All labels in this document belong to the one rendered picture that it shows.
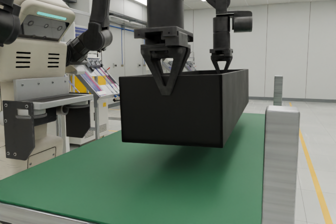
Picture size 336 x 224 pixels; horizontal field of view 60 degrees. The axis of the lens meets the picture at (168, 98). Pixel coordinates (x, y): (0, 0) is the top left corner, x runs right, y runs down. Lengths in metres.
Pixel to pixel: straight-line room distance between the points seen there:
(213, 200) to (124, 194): 0.13
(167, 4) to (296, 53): 9.45
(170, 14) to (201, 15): 9.83
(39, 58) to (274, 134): 0.80
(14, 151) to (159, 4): 0.61
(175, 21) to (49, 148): 0.72
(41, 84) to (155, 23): 0.58
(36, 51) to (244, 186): 0.72
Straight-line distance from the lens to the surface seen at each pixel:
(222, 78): 0.44
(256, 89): 9.88
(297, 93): 9.89
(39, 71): 0.98
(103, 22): 1.07
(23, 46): 0.93
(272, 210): 0.31
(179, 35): 0.42
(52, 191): 0.50
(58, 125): 3.32
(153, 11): 0.45
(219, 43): 0.99
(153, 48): 0.44
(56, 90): 1.00
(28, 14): 0.89
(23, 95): 0.91
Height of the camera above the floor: 1.14
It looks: 7 degrees down
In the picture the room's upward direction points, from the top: straight up
